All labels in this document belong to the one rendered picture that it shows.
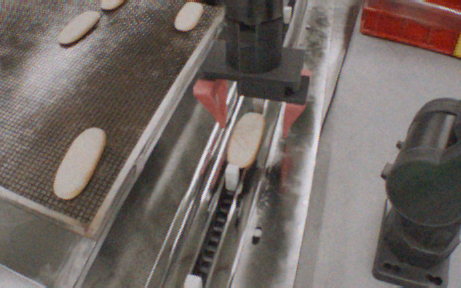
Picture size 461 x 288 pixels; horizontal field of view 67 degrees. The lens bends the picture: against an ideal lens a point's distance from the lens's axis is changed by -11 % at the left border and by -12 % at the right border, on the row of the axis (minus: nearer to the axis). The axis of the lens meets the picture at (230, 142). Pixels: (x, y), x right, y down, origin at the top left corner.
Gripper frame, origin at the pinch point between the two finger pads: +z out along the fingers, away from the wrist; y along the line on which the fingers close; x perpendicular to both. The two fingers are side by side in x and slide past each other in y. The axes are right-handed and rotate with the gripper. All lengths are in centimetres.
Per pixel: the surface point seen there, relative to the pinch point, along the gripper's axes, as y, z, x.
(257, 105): 1.0, 2.6, -7.1
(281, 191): -4.7, 2.2, 7.5
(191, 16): 14.7, -3.4, -20.4
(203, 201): 3.4, 3.1, 10.0
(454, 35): -33, 2, -38
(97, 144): 15.0, -2.9, 9.9
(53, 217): 14.6, -3.0, 19.9
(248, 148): 0.2, 2.1, 1.9
